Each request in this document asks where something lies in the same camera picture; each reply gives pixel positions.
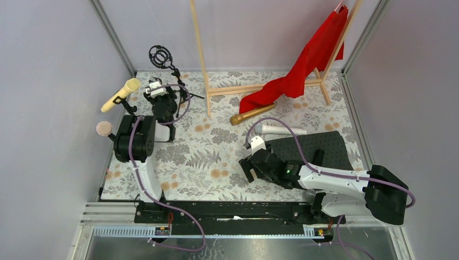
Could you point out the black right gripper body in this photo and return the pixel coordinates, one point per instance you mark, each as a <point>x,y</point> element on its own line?
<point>254,167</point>

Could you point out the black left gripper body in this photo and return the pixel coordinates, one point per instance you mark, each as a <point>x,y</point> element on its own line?
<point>159,98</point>

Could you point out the cream yellow microphone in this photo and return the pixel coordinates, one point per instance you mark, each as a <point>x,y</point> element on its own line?
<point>129,87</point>

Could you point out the gold microphone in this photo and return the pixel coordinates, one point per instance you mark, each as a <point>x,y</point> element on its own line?
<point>239,118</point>

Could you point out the pink microphone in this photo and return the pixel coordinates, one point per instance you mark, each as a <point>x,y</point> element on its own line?
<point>104,128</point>

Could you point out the black round-base mic stand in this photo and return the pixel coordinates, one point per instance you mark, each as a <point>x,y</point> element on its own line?
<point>112,137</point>

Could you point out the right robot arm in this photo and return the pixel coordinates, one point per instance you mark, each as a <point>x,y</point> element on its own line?
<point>376,192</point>

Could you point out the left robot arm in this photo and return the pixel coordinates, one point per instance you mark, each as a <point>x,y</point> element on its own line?
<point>135,139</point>

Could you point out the white microphone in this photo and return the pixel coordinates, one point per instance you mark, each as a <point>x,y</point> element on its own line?
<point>281,130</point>

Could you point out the black cylinder on mat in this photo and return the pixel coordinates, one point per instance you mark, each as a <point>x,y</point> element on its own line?
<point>318,157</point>

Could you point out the dark perforated foam mat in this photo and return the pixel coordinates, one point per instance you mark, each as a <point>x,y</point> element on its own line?
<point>332,143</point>

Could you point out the red cloth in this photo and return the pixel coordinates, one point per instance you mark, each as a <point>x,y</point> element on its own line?
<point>315,54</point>

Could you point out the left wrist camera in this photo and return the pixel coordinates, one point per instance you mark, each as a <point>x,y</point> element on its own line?
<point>155,89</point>

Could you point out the black tripod shock-mount stand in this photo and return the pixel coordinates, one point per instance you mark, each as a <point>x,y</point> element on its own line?
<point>160,57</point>

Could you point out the grey slotted cable duct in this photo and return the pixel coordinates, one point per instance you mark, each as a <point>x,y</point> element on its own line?
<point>289,232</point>

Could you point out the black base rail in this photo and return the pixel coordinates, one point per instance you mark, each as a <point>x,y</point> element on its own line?
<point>219,215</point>

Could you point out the wooden rack frame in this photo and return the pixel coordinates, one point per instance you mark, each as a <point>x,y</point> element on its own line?
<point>319,80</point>

